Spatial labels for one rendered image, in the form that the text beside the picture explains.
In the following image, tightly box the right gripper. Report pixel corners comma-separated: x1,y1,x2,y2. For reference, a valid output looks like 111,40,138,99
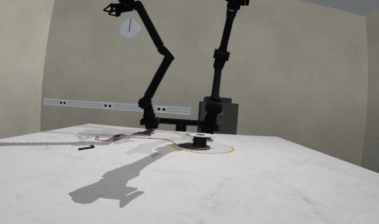
103,3,125,17

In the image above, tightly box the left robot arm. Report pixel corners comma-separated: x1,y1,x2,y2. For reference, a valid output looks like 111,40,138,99
201,2,240,128

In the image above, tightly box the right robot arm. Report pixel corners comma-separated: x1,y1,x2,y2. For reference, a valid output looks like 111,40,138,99
117,0,174,122

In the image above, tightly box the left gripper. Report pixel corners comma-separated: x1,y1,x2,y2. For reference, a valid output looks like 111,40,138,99
226,0,250,6

